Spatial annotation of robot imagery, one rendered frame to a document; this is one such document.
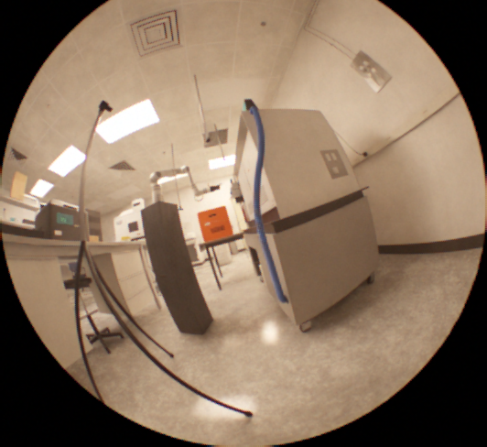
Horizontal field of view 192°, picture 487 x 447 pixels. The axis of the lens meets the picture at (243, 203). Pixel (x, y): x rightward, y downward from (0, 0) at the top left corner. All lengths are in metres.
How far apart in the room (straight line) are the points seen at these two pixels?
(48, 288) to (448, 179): 2.51
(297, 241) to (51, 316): 1.44
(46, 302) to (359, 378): 1.47
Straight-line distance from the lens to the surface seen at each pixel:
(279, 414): 0.78
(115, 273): 1.52
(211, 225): 2.01
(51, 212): 1.25
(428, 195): 1.45
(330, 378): 0.82
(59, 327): 1.18
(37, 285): 1.12
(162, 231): 1.10
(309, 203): 0.80
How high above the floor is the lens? 0.75
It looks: 10 degrees up
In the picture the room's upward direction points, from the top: 17 degrees counter-clockwise
